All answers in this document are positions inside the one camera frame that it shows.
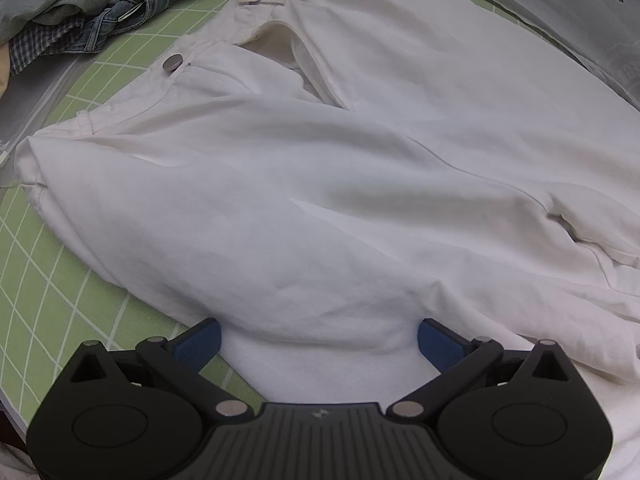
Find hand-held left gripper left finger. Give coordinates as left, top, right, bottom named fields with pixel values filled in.
left=66, top=317, right=250, bottom=421

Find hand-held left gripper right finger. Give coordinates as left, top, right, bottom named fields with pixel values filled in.
left=391, top=317, right=576, bottom=419

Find white pants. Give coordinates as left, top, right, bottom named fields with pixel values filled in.
left=14, top=0, right=640, bottom=480

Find green grid cutting mat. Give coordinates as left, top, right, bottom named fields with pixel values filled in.
left=0, top=0, right=640, bottom=426

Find clear plastic bag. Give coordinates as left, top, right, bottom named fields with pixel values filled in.
left=0, top=52, right=90, bottom=187

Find blue denim jeans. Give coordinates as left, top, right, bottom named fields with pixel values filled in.
left=75, top=0, right=177, bottom=55

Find beige cloth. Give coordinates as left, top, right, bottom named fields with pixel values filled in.
left=0, top=42, right=14, bottom=99

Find blue plaid shirt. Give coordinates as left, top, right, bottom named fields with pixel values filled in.
left=7, top=15, right=88, bottom=77

